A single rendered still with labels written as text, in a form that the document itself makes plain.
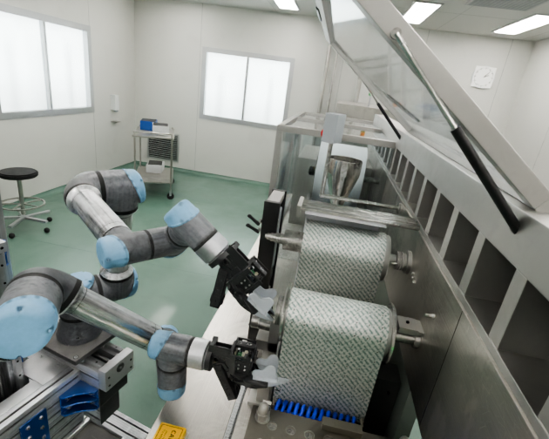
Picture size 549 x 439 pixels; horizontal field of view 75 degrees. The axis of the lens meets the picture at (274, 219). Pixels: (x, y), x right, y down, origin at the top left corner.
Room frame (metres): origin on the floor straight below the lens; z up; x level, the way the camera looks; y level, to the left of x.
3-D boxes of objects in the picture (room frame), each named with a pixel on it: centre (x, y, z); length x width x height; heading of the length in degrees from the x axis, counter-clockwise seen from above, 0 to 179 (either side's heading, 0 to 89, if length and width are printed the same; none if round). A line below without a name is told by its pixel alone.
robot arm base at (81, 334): (1.08, 0.67, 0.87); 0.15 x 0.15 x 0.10
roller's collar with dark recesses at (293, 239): (1.02, -0.07, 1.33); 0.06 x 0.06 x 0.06; 83
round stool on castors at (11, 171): (3.41, 2.60, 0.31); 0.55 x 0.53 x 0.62; 173
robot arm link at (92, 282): (1.08, 0.67, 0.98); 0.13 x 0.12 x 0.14; 134
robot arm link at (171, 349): (0.74, 0.22, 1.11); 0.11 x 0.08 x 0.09; 83
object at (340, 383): (0.69, -0.18, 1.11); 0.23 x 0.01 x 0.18; 83
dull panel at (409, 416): (1.79, -0.54, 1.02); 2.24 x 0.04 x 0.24; 173
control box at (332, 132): (1.31, -0.16, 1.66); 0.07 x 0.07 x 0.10; 59
